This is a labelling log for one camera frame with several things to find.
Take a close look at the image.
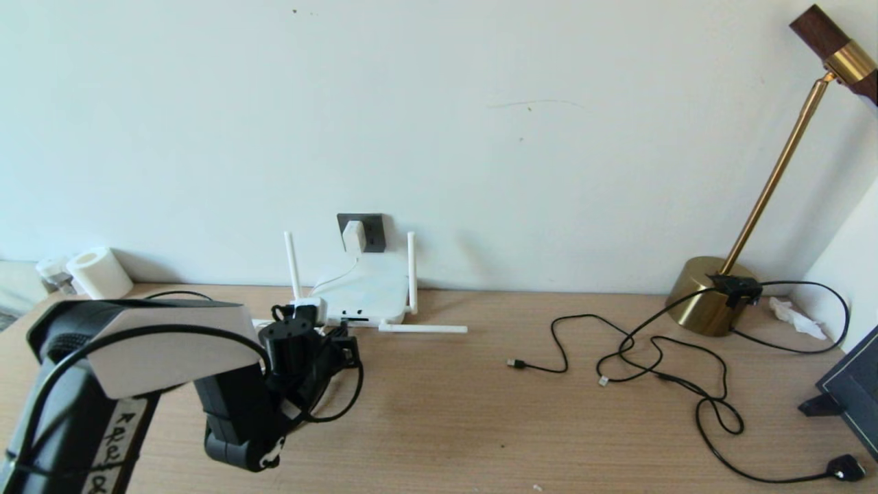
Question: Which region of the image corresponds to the black clip stand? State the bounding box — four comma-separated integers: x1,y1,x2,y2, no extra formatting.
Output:
798,395,844,417

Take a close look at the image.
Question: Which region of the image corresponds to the gold desk lamp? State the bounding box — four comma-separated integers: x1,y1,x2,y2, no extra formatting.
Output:
664,3,878,337

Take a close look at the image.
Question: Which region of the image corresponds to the black lamp power cord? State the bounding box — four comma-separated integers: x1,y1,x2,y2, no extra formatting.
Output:
597,280,866,484

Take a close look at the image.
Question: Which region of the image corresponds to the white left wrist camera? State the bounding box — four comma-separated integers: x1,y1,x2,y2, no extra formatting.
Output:
292,296,329,327

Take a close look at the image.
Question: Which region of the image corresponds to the black clip on lamp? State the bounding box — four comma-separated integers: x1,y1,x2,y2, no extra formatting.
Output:
705,273,763,308

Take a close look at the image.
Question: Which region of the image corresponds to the grey wall socket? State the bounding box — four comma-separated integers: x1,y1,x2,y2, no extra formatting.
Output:
337,213,385,254

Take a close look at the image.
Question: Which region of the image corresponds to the crumpled white tissue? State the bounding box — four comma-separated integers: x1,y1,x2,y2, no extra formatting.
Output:
768,296,827,341

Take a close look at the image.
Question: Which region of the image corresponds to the black cable with white connector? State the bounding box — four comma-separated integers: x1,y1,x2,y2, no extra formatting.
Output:
595,335,728,402

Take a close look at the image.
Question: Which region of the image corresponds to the white router with antennas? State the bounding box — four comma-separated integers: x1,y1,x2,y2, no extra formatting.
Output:
252,231,468,336

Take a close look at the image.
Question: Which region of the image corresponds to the black USB cable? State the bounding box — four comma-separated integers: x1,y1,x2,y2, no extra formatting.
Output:
508,314,635,375

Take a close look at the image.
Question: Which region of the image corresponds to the white toilet paper roll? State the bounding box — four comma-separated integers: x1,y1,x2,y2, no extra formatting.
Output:
67,247,134,301

